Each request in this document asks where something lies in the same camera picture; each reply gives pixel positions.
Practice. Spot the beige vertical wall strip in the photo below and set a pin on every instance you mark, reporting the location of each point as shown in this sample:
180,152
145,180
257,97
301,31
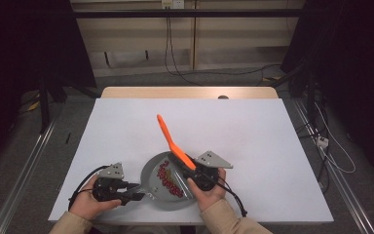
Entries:
194,39

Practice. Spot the grey dustpan with orange edge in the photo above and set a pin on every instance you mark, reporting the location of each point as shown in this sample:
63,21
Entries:
152,172

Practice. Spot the orange brush with grey bristles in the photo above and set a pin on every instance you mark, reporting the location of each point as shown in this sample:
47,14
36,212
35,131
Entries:
172,143

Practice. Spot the dark horizontal rail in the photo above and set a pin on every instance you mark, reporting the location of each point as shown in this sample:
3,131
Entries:
207,13

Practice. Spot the red kidney beans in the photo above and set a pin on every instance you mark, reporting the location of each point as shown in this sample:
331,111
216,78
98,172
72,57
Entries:
170,185

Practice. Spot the metal floor rail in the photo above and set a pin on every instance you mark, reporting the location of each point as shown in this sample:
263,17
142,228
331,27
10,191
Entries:
19,182
344,188

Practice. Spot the white wall socket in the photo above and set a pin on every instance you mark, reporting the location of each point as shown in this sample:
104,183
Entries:
172,4

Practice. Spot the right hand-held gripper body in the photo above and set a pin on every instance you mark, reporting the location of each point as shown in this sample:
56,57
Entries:
207,172

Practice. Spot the small black floor piece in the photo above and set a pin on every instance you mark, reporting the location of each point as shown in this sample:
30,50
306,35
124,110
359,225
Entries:
67,138

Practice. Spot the small black wall bracket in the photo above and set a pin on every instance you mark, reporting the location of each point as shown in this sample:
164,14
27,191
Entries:
147,55
106,60

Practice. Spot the white table cover board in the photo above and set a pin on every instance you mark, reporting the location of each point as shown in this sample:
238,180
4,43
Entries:
240,130

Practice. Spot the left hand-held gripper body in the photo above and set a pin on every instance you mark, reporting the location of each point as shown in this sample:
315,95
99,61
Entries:
108,187

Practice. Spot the black metal stand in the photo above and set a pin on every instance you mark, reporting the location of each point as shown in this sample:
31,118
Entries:
44,107
311,100

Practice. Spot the wooden table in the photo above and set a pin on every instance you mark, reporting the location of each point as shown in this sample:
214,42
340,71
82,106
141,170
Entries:
175,92

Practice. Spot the black curtain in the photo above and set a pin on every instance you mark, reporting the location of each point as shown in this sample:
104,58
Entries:
354,48
19,48

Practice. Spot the person's right hand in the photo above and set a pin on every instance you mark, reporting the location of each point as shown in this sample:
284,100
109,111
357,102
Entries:
211,198

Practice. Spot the white power adapter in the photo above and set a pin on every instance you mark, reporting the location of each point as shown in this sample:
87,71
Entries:
322,142

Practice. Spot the small green mung beans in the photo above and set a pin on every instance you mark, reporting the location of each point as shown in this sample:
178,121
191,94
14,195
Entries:
168,175

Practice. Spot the person's left hand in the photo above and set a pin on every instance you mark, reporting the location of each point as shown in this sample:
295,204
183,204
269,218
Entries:
87,204

